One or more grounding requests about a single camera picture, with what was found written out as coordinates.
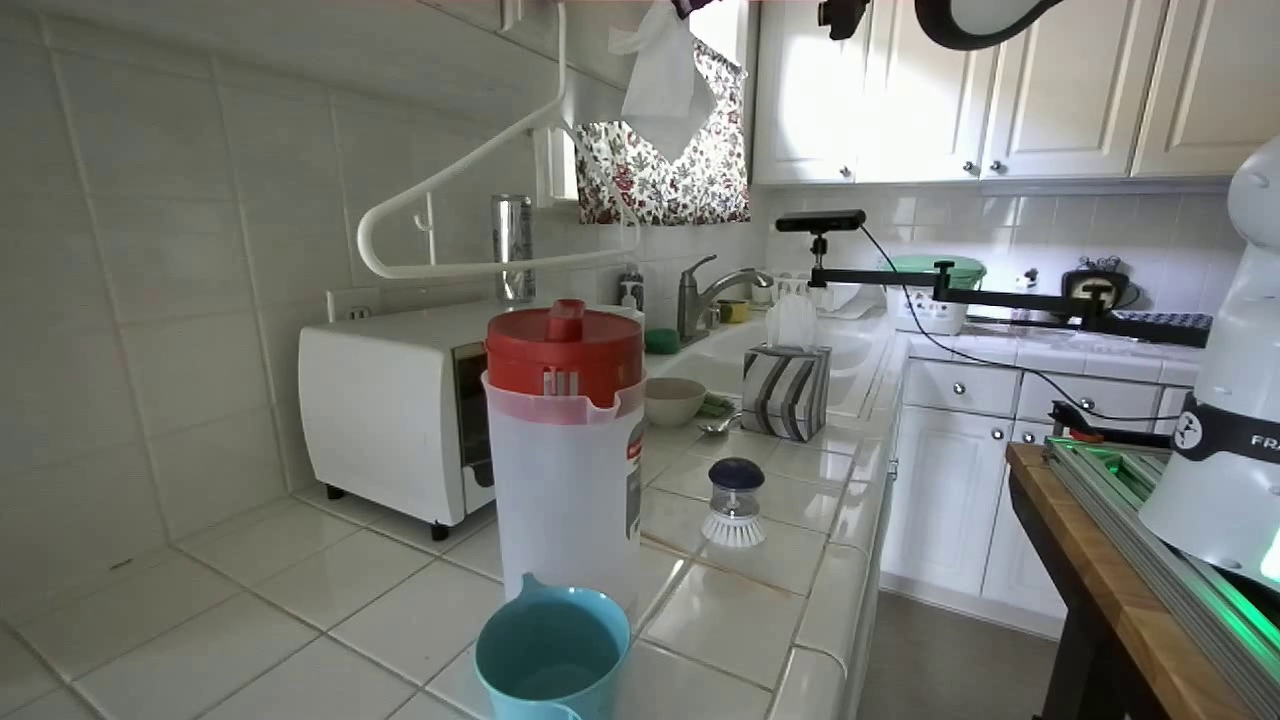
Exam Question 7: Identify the white cloth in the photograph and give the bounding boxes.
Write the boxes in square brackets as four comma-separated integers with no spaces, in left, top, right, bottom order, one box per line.
[610,0,722,161]

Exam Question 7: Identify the white under-cabinet box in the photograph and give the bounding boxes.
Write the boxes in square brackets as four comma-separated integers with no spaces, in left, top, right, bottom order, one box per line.
[532,124,583,206]

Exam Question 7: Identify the white base cabinet drawer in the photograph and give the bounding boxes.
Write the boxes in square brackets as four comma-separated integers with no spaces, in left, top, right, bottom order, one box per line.
[910,357,1030,420]
[1014,370,1194,434]

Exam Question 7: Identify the white base cabinet door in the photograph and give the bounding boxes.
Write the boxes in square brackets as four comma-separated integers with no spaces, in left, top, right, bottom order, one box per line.
[976,416,1071,629]
[878,399,1014,601]

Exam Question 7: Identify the floral window curtain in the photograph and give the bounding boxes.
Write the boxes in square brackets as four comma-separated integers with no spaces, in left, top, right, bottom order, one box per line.
[573,45,753,228]

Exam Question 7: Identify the white plastic clothes hanger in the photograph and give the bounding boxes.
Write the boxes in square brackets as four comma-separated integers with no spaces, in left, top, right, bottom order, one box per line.
[354,0,643,287]

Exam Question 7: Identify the small soap dispenser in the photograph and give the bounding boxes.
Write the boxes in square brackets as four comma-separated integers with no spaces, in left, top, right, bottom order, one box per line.
[612,269,652,320]

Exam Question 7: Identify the chrome kitchen faucet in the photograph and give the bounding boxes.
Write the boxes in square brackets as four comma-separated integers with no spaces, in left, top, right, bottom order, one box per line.
[674,252,776,342]

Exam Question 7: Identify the steel cylinder canister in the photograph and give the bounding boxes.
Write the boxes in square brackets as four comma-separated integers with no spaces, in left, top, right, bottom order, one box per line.
[492,190,542,308]

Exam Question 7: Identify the clear soap bottle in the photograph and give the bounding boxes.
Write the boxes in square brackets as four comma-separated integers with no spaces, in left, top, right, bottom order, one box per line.
[769,273,820,350]

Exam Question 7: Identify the green plastic container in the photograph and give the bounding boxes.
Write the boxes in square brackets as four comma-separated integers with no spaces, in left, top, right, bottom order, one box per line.
[883,252,993,296]

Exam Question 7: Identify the white pot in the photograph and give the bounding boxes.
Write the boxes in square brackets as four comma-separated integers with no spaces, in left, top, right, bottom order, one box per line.
[905,283,976,334]

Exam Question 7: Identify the beige bowl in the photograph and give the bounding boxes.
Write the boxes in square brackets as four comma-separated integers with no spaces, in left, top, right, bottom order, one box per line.
[642,370,713,433]

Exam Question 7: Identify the grey striped dish towel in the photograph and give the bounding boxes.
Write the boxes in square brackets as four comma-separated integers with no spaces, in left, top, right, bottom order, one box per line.
[737,339,838,449]

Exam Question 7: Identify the clear pitcher with red lid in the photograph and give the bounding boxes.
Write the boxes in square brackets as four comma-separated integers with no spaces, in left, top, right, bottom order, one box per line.
[476,296,655,612]

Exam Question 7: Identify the black round dial appliance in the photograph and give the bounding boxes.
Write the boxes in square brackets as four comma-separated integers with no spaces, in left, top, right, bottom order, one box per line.
[1061,254,1140,314]

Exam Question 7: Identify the white toaster oven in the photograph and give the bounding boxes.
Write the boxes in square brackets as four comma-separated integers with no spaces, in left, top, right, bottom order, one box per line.
[293,296,536,544]

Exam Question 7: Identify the small glass jar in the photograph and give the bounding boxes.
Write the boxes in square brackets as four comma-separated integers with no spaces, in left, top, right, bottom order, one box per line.
[700,456,773,554]

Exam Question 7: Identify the black stove grate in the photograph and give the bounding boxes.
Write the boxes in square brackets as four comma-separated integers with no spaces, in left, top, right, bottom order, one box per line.
[1100,308,1216,350]

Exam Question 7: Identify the black table clamp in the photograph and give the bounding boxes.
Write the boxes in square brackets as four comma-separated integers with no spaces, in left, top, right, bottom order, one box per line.
[1049,395,1194,453]

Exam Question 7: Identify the teal plastic measuring cup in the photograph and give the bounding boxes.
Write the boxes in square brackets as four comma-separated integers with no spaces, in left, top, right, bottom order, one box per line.
[473,570,638,720]

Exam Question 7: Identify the wooden table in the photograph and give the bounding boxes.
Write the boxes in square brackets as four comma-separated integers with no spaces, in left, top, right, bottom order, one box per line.
[1003,439,1258,720]

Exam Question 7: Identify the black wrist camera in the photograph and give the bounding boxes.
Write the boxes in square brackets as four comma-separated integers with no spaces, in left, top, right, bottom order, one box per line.
[816,0,872,39]

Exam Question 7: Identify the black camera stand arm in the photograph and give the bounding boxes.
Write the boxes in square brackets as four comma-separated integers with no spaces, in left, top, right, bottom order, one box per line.
[806,233,1116,332]

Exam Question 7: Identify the black camera cable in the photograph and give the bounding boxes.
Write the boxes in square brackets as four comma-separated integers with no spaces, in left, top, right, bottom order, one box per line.
[857,224,1076,411]

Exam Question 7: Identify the aluminium rail with green light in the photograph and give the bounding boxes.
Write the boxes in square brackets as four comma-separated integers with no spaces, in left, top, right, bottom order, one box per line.
[1042,433,1280,720]

